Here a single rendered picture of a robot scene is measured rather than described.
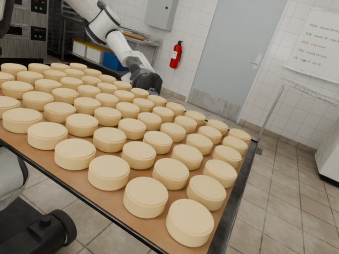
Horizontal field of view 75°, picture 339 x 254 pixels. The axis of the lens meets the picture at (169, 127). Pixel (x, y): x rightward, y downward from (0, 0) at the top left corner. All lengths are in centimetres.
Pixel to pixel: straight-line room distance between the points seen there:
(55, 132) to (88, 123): 6
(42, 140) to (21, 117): 7
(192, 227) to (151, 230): 4
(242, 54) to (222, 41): 42
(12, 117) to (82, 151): 12
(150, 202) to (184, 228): 5
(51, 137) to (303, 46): 380
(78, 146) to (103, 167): 5
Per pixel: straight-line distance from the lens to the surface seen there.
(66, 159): 30
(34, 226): 129
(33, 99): 45
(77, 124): 37
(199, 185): 30
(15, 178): 95
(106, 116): 41
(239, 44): 407
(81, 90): 53
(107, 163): 29
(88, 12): 97
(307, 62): 395
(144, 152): 32
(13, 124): 38
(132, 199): 25
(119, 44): 91
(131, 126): 39
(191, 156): 35
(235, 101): 411
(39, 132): 35
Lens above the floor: 119
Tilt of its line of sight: 23 degrees down
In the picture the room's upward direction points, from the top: 16 degrees clockwise
